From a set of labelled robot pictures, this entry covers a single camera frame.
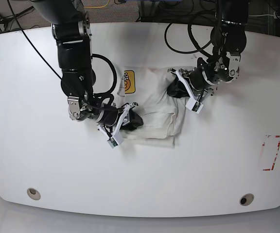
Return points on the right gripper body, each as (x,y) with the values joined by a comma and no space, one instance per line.
(110,121)

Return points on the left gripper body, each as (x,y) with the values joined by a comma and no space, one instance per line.
(200,81)

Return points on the white T-shirt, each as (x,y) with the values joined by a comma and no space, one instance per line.
(162,115)

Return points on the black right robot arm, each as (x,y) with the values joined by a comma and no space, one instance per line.
(71,30)

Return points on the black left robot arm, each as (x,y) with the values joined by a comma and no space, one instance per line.
(223,51)

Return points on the red tape rectangle marking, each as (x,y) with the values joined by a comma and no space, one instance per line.
(269,152)

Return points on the black tripod legs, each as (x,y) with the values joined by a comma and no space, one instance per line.
(1,17)

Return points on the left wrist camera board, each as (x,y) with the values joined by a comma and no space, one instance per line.
(194,105)

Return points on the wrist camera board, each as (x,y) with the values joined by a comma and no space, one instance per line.
(194,105)
(115,140)

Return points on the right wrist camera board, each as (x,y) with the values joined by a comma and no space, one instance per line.
(115,140)

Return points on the left table cable grommet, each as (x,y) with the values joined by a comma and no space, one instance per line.
(33,194)

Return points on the table cable grommet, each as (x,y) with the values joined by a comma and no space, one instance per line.
(33,194)
(246,199)

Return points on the right table cable grommet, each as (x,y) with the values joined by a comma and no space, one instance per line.
(246,199)

